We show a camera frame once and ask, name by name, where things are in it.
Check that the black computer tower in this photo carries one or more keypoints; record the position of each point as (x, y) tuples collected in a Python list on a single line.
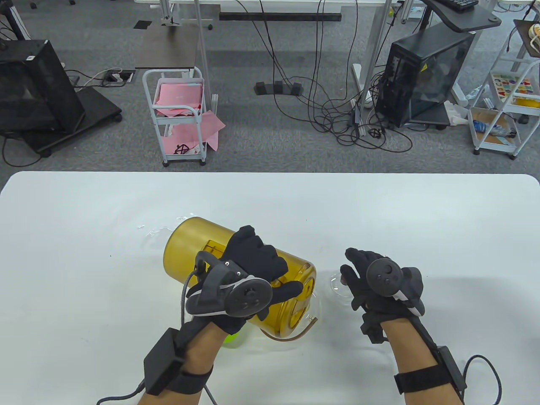
[(422, 76)]

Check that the black keyboard tray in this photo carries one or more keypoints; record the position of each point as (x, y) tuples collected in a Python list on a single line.
[(468, 19)]

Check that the dark brown side table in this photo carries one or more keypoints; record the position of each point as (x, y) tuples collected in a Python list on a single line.
[(168, 46)]

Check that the person's left hand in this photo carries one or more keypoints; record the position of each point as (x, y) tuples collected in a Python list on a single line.
[(261, 257)]

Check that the person's left forearm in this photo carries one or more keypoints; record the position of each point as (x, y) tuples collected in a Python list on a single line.
[(202, 350)]

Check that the pink paper sheets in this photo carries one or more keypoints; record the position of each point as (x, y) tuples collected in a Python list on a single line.
[(177, 95)]

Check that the black hand controller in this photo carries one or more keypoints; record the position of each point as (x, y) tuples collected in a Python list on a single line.
[(249, 297), (386, 276)]

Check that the white utility cart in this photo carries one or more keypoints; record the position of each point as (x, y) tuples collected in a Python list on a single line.
[(493, 147)]

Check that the glass teapot with infuser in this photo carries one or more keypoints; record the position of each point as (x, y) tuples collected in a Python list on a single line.
[(313, 323)]

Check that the brown tray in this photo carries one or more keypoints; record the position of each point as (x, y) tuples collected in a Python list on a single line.
[(523, 46)]

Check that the person's right forearm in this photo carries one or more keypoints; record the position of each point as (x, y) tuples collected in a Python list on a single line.
[(407, 350)]

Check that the glass teapot lid cork knob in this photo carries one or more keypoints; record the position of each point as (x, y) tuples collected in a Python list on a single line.
[(335, 284)]

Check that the black keyboard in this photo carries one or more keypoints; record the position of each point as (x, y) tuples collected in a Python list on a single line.
[(460, 3)]

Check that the black rolling base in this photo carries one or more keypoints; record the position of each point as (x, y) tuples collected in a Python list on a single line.
[(93, 105)]

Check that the clear water puddle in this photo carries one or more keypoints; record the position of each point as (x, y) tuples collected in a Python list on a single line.
[(156, 232)]

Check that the colourful puzzle board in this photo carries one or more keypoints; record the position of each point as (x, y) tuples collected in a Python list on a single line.
[(510, 86)]

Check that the yellow round container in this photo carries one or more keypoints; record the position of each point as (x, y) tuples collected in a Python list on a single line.
[(527, 102)]

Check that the aluminium pole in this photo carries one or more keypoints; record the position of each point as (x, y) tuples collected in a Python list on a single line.
[(201, 63)]

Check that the person's right hand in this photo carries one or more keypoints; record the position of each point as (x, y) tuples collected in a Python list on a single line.
[(358, 261)]

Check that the yellow plastic pitcher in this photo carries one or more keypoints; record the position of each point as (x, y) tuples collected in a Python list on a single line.
[(190, 249)]

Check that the floor socket box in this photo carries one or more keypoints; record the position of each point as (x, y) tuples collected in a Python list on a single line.
[(120, 76)]

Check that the white desk leg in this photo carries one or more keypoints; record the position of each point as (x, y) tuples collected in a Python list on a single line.
[(375, 50)]

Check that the black desk foot bar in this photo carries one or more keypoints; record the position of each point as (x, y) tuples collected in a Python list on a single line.
[(278, 17)]

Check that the white plastic bags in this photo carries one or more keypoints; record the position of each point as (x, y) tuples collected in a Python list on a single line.
[(455, 114)]

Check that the white rolling cart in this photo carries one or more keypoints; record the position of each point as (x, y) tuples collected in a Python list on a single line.
[(179, 121)]

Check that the green plastic bowl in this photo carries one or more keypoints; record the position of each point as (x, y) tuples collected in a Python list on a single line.
[(231, 338)]

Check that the blue packet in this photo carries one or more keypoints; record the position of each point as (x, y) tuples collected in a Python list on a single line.
[(493, 128)]

